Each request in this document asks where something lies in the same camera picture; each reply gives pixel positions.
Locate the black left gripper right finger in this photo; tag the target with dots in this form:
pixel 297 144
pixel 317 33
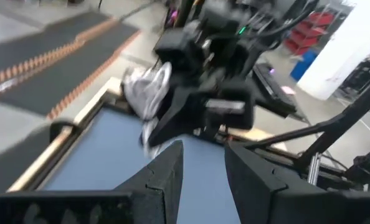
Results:
pixel 259 193

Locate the red storage shelf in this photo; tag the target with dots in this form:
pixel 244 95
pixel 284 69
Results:
pixel 309 31

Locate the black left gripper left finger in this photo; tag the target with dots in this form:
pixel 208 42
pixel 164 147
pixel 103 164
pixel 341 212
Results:
pixel 160 186

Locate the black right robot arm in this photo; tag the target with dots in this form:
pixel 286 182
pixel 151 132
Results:
pixel 228 11

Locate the black mat orange striped edge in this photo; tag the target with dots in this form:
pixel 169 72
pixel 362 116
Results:
pixel 32 43
pixel 63 81

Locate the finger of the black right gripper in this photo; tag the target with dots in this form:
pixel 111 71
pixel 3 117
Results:
pixel 178 115

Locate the blue storage bins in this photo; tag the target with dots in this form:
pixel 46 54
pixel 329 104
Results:
pixel 303 65

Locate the white square pillar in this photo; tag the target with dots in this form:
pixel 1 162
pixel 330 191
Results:
pixel 344 49

